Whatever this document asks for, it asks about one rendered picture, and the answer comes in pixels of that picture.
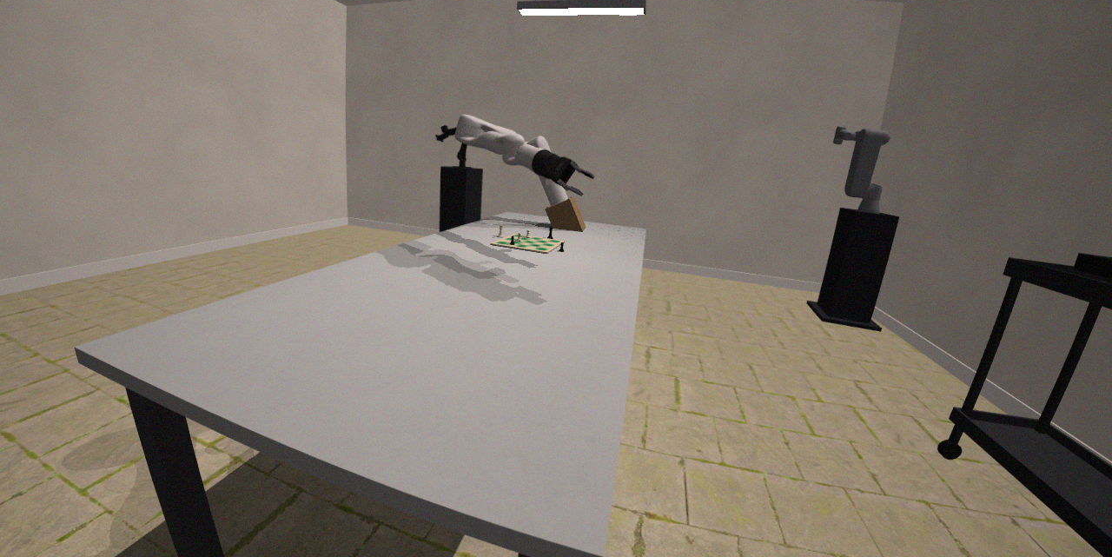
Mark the green and cream chessboard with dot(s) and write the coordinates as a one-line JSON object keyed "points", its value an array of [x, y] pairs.
{"points": [[534, 244]]}

